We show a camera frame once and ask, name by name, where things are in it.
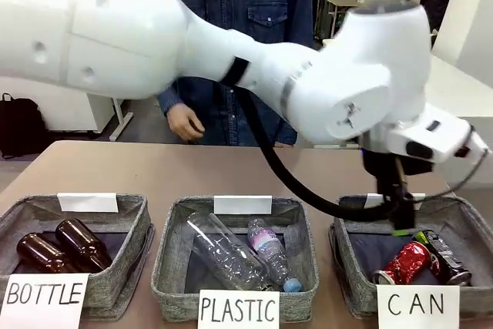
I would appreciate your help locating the white paper sign PLASTIC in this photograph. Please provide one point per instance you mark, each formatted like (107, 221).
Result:
(239, 309)

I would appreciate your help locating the large white table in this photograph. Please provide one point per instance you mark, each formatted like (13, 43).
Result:
(458, 86)

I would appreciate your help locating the large clear plastic bottle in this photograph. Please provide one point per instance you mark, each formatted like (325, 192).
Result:
(227, 256)

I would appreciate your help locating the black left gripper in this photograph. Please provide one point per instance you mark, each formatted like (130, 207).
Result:
(389, 169)

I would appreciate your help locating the small plastic bottle blue cap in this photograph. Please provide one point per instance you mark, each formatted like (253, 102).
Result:
(271, 254)

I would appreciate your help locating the crushed red can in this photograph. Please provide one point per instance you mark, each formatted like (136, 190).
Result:
(404, 263)

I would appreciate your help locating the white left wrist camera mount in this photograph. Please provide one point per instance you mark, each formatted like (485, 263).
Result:
(471, 144)

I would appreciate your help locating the grey fabric basket plastic label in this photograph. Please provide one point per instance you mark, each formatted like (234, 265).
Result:
(165, 244)

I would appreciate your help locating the grey fabric basket bottle label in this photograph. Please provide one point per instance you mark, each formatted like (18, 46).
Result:
(131, 229)

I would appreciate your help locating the brown glass bottle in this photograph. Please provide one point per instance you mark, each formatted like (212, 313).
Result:
(36, 256)
(82, 244)

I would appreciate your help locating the black drink can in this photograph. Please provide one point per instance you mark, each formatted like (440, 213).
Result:
(447, 259)

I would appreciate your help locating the white side table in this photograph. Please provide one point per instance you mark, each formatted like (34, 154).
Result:
(77, 113)

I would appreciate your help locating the person right hand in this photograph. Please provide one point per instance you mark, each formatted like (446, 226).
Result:
(185, 123)

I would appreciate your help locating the white paper sign BOTTLE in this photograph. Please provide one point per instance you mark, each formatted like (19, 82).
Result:
(42, 298)

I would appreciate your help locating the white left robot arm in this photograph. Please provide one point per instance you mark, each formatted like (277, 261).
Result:
(115, 36)

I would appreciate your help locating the black backpack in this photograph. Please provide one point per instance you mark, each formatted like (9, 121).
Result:
(21, 125)

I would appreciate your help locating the grey fabric basket can label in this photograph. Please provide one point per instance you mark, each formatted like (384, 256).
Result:
(473, 236)

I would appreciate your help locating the white paper sign CAN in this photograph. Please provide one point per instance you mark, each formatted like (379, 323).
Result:
(418, 306)

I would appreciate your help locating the person right forearm denim sleeve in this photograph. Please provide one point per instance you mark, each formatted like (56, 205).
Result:
(171, 99)

